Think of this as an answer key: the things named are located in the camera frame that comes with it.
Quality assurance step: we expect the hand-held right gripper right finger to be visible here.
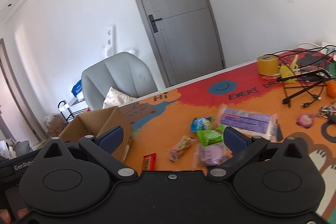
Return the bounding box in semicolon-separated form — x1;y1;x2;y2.
207;126;310;183

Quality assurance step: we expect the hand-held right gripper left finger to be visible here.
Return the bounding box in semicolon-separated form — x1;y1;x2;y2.
35;126;138;183

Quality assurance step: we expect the brown cardboard box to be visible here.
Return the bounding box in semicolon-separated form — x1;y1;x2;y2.
59;106;133;163

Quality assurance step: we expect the large clear cracker packet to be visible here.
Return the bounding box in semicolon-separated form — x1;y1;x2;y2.
218;104;282;142

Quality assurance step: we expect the small bright green packet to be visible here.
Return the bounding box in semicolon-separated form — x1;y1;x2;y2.
196;126;226;146

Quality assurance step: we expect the purple bun packet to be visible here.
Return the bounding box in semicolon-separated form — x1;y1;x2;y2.
193;142;233;168

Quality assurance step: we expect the small blue candy packet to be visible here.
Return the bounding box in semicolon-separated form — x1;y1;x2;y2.
191;116;214;132

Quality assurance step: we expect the red snack packet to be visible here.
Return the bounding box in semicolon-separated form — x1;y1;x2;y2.
142;153;157;171

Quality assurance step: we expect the beige snack packet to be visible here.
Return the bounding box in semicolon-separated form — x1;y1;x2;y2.
169;135;196;161

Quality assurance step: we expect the grey sofa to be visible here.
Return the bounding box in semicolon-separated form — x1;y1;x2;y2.
0;140;30;161

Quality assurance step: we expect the white dotted pillow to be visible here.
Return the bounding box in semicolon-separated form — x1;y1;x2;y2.
102;87;137;109

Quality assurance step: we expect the black shoe rack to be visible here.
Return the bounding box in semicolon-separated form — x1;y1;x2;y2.
58;99;88;125

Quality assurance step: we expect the small printed cardboard box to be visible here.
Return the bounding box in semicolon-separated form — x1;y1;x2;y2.
45;114;67;136

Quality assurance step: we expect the colourful printed table mat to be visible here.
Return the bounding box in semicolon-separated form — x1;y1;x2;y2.
118;48;336;224

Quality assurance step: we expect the blue plastic bag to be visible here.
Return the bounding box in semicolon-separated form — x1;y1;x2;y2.
71;80;84;97

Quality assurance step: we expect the grey chair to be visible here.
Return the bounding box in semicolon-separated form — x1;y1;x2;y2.
81;52;158;111

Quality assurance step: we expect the black metal stand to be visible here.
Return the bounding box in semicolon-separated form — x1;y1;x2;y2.
276;68;334;107

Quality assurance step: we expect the yellow tape roll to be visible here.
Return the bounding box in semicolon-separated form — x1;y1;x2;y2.
257;55;279;75

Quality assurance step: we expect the yellow clip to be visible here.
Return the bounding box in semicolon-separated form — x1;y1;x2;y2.
278;55;300;80

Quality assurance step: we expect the white foam board with holes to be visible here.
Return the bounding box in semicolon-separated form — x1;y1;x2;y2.
99;25;115;56

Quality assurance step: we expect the bunch of keys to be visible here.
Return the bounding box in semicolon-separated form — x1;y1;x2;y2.
320;101;336;125

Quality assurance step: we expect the orange tangerine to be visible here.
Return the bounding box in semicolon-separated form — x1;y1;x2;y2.
326;81;336;98

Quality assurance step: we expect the grey door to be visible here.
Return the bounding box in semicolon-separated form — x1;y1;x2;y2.
121;0;226;88

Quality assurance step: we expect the white power strip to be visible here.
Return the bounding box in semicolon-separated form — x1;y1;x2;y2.
322;42;336;55

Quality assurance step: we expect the pink keychain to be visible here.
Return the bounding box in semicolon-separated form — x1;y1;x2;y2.
297;113;315;128

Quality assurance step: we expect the grey doorway frame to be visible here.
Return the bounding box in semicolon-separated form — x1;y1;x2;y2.
0;38;50;140

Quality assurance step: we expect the white cable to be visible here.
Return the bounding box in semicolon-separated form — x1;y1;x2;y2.
294;42;323;50

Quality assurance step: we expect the black door handle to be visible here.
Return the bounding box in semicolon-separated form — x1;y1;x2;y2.
148;14;162;33

